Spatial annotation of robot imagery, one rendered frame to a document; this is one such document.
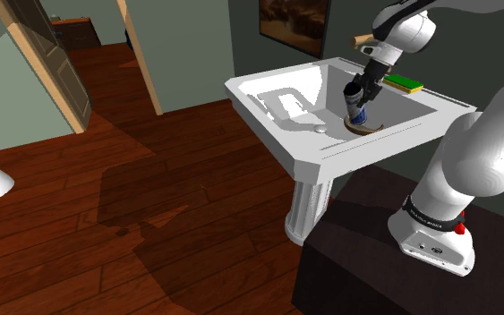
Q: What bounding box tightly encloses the wooden rod handle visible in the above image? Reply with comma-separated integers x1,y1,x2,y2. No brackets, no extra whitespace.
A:
349,33,375,48

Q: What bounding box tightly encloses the white pedestal sink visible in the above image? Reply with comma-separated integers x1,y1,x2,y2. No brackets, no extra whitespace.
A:
224,56,479,247

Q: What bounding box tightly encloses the brown framed wall picture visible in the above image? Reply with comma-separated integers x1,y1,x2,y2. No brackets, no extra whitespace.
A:
258,0,331,60

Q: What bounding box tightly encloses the green and yellow sponge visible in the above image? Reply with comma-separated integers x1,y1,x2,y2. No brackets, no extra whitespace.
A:
382,72,425,95

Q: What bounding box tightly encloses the brown panelled door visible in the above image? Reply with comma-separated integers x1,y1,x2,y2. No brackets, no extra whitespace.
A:
0,0,94,134

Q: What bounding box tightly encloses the light wooden door frame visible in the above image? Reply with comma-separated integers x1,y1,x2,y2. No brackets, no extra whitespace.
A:
115,0,165,117

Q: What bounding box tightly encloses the blue and white can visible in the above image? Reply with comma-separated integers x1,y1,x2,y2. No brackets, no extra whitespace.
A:
342,82,369,127

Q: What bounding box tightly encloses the dark wooden dresser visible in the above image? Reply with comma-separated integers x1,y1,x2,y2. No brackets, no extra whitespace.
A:
50,16,102,52

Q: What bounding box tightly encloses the dark robot stand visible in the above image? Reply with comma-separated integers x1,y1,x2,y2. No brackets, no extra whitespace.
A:
291,165,504,315

